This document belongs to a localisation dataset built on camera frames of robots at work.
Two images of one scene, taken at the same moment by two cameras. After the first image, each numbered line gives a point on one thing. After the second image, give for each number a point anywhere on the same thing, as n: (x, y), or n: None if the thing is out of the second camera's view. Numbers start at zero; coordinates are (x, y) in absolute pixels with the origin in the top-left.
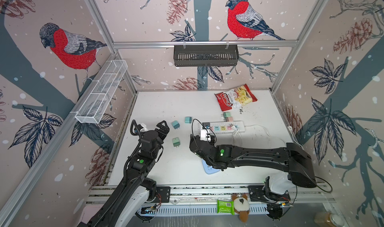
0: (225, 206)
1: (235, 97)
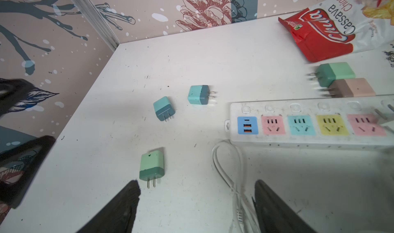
0: None
1: (356, 19)
